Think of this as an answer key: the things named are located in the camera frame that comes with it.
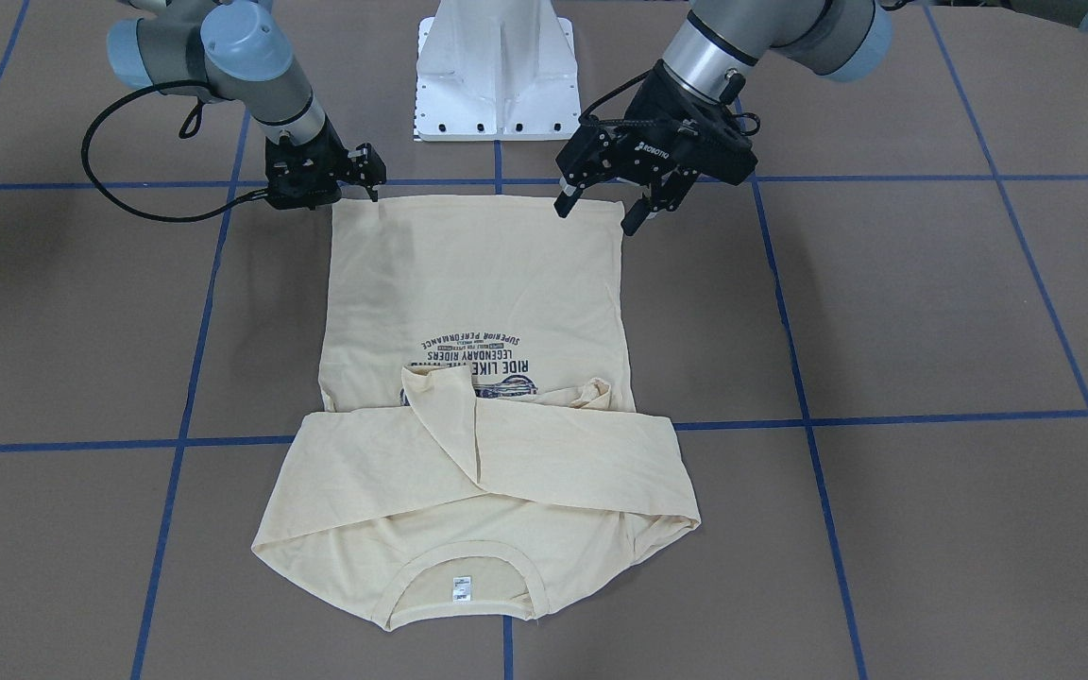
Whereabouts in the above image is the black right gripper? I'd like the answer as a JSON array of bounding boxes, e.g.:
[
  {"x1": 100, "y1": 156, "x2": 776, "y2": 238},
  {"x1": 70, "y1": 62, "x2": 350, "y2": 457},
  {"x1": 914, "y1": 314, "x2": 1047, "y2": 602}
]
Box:
[{"x1": 264, "y1": 122, "x2": 387, "y2": 210}]

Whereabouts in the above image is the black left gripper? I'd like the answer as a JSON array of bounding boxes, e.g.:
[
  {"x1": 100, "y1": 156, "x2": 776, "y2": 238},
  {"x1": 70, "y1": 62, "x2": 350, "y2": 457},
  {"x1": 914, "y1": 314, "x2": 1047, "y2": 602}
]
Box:
[{"x1": 553, "y1": 63, "x2": 758, "y2": 237}]

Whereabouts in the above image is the cream long-sleeve printed shirt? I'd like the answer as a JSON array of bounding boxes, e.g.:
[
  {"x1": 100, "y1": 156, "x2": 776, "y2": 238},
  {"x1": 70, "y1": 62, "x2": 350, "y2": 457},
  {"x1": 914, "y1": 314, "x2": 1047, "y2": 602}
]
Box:
[{"x1": 251, "y1": 195, "x2": 701, "y2": 630}]

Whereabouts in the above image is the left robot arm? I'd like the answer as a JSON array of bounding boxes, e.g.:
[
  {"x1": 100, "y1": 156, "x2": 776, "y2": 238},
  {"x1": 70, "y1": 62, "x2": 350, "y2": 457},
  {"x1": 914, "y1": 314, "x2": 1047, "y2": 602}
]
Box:
[{"x1": 555, "y1": 1, "x2": 899, "y2": 235}]

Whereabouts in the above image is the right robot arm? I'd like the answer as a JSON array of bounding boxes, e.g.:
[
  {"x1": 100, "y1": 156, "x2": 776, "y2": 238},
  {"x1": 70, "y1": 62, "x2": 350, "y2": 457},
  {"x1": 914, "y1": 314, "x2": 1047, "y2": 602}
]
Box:
[{"x1": 107, "y1": 1, "x2": 387, "y2": 210}]

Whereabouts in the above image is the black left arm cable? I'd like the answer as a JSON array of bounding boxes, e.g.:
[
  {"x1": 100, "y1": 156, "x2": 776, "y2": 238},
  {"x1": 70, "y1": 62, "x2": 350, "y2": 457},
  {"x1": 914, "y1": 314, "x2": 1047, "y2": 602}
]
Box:
[{"x1": 580, "y1": 71, "x2": 762, "y2": 133}]

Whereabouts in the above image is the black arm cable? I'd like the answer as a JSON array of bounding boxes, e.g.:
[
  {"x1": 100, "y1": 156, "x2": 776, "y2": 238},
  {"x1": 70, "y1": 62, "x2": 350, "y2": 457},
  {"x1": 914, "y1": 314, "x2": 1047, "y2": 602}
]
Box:
[
  {"x1": 81, "y1": 81, "x2": 271, "y2": 225},
  {"x1": 580, "y1": 71, "x2": 762, "y2": 133}
]

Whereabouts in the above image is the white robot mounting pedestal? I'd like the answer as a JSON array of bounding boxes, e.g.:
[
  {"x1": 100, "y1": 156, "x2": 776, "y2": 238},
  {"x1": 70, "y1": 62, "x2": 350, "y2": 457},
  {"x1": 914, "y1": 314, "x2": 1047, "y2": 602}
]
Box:
[{"x1": 415, "y1": 1, "x2": 582, "y2": 143}]

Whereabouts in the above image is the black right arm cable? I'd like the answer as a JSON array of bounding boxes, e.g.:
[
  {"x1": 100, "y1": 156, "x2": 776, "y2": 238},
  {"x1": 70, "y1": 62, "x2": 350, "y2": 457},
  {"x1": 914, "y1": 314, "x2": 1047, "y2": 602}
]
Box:
[{"x1": 81, "y1": 81, "x2": 271, "y2": 225}]

